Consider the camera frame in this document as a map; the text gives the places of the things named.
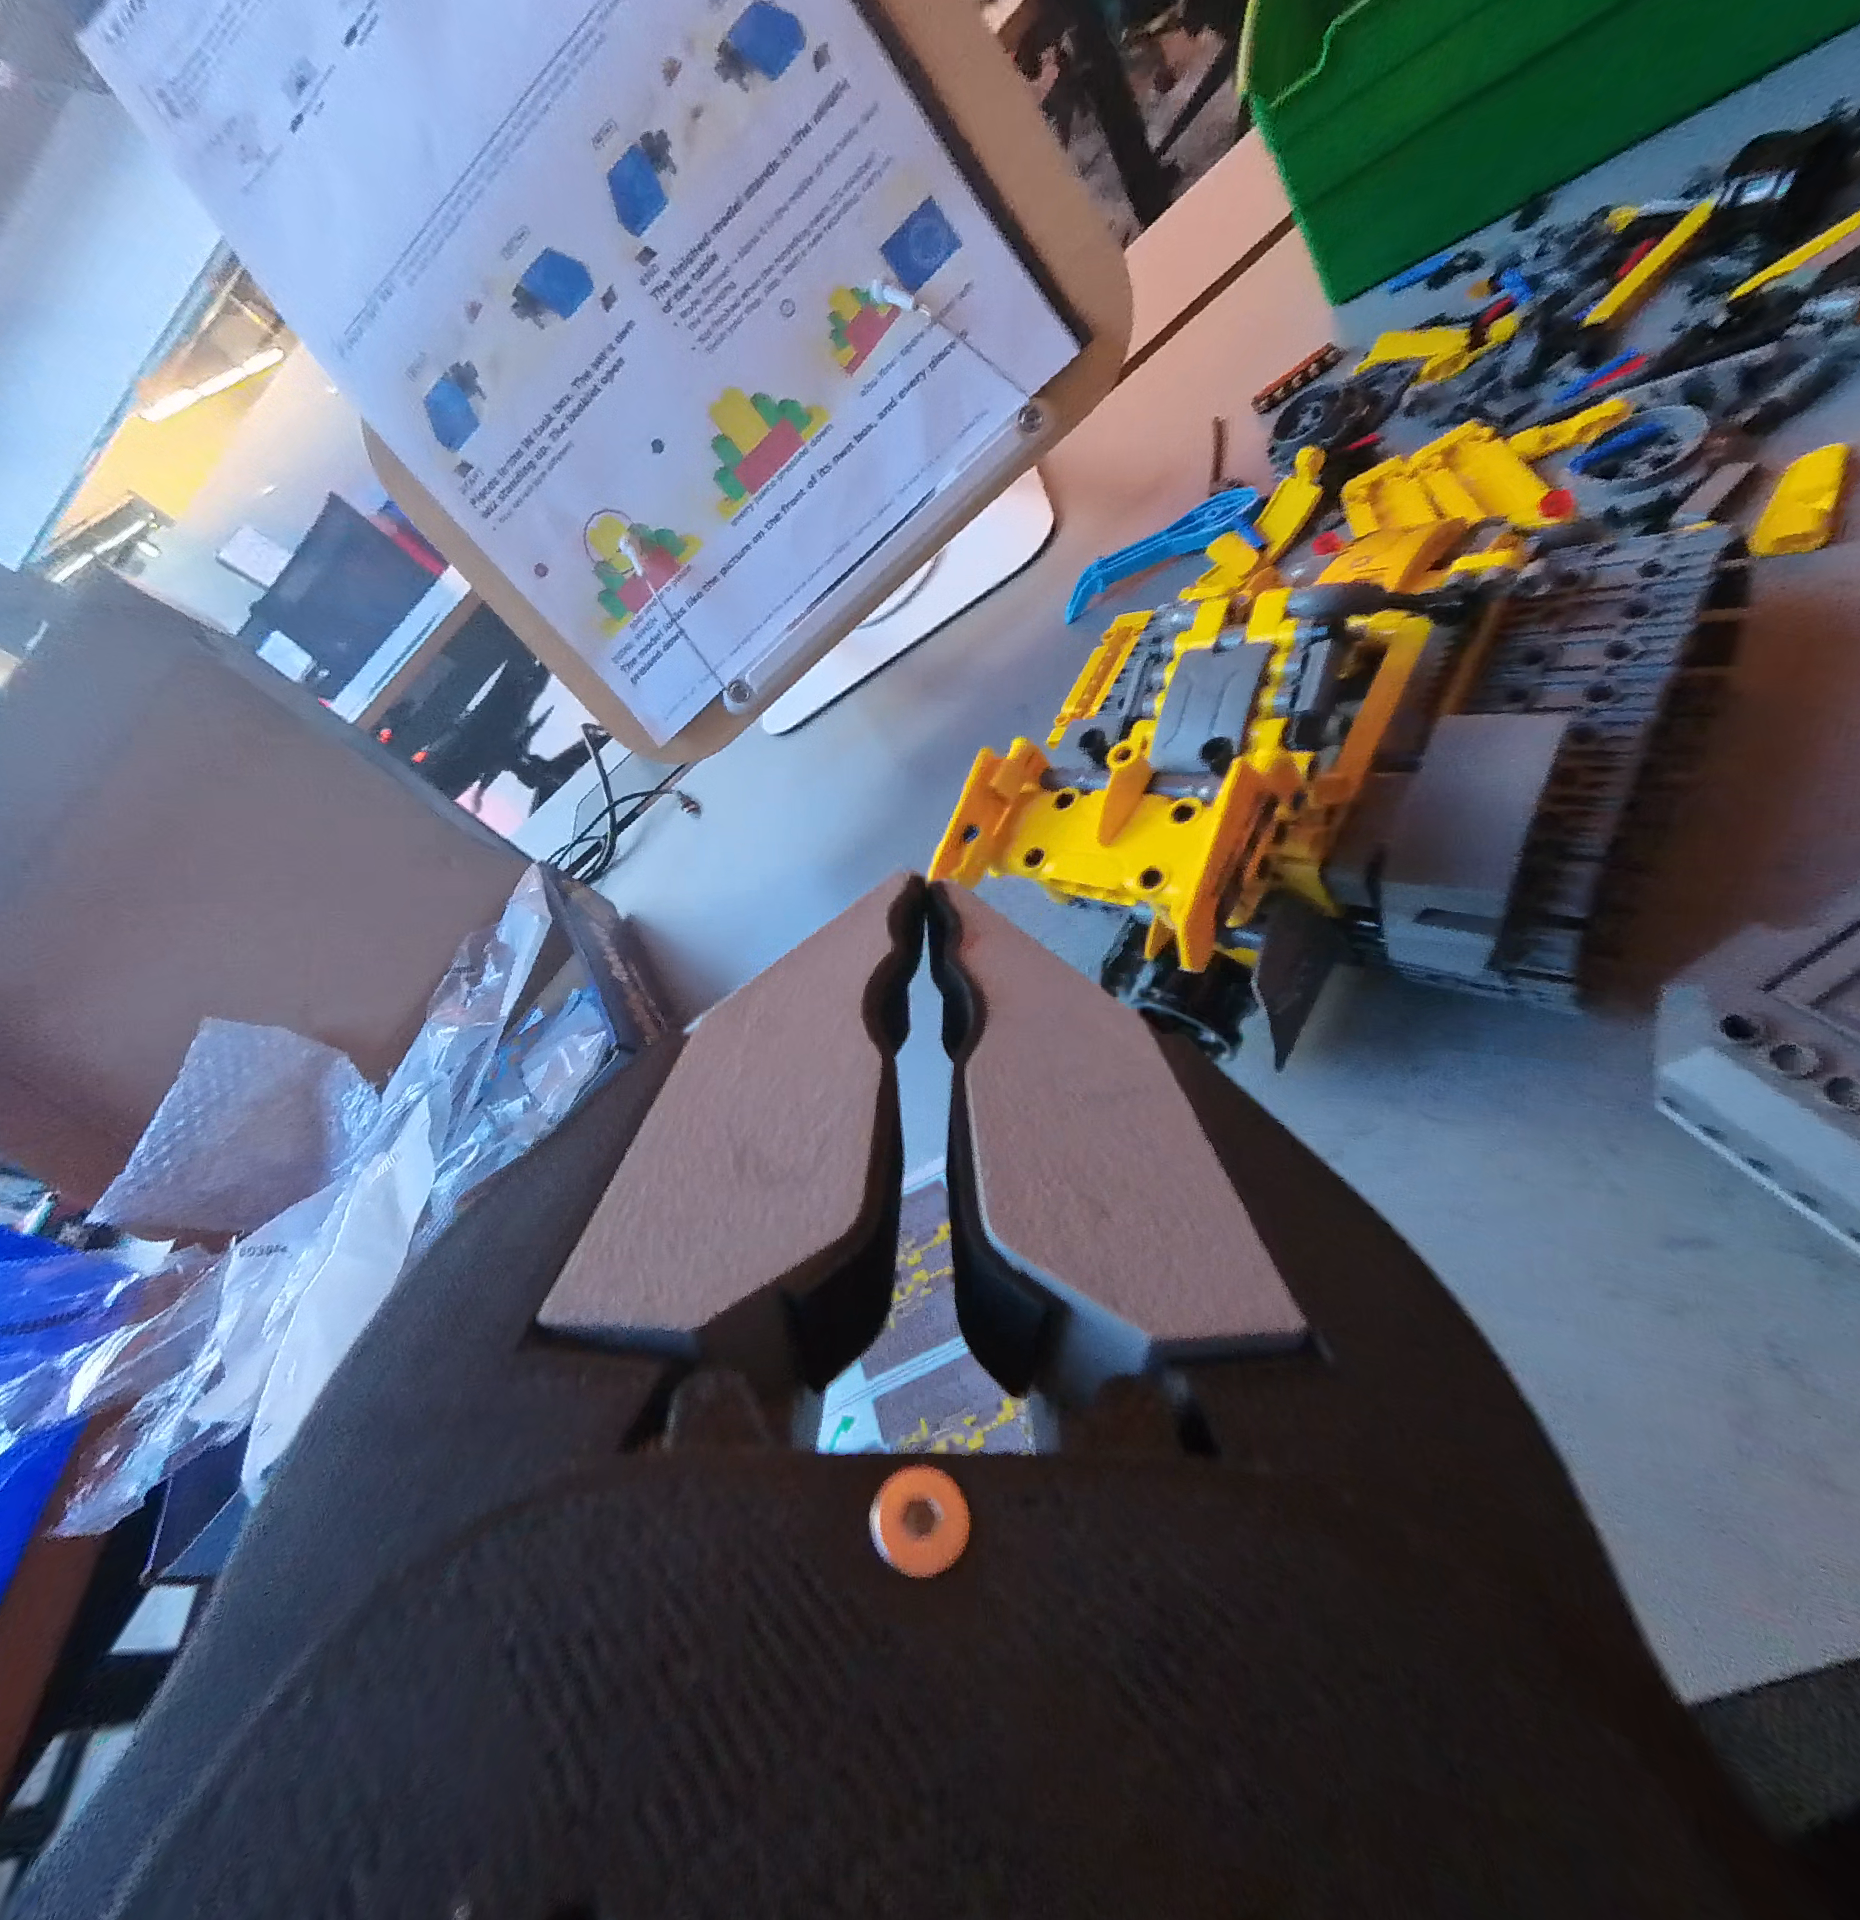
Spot green plastic bin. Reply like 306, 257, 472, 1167
1235, 0, 1860, 306

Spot grey studded brick block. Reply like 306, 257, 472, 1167
1650, 900, 1860, 1277

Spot black cables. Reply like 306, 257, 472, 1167
546, 723, 708, 878

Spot printed instruction booklet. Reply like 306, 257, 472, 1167
815, 1186, 1036, 1454

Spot dark flat box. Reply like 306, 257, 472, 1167
540, 863, 677, 1053

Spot yellow toy brick bulldozer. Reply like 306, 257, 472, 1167
926, 510, 1748, 1070

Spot clear plastic bags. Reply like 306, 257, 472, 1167
0, 863, 633, 1540

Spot black monitor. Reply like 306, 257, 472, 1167
241, 492, 472, 707

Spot black office chair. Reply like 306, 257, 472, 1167
375, 600, 602, 819

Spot yellow curved brick panel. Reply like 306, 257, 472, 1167
1746, 445, 1850, 557

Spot blue plastic bag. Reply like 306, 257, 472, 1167
0, 1214, 137, 1668

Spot blue brick separator tool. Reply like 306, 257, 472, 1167
1065, 486, 1265, 623

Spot wooden board with instruction sheet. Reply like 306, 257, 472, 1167
82, 0, 1134, 758

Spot white stand base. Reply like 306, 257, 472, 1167
760, 468, 1055, 736

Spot white bubble wrap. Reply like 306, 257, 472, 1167
91, 1017, 375, 1238

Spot brown cardboard box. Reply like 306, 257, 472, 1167
0, 571, 533, 1202

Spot pile of loose brick parts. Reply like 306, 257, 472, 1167
1252, 103, 1860, 557

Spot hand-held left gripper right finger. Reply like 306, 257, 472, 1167
926, 881, 1308, 1392

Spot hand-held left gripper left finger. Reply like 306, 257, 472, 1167
536, 873, 931, 1384

